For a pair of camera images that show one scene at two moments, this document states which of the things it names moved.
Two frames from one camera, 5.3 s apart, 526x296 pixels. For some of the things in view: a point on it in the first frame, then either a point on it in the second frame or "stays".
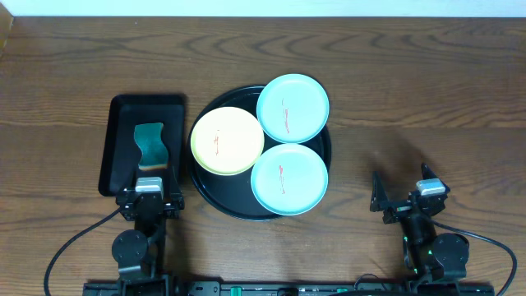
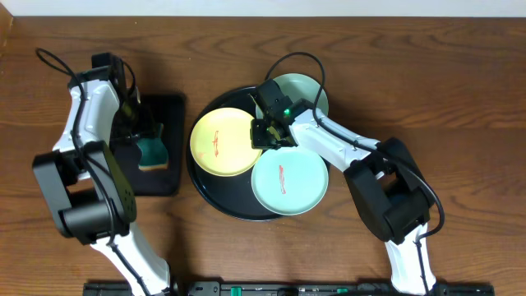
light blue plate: [289, 179] stays
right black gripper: [397, 211] -> [256, 141]
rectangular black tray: [120, 165] stays
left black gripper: [149, 201] -> [134, 134]
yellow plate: [227, 141] stays
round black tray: [233, 194] stays
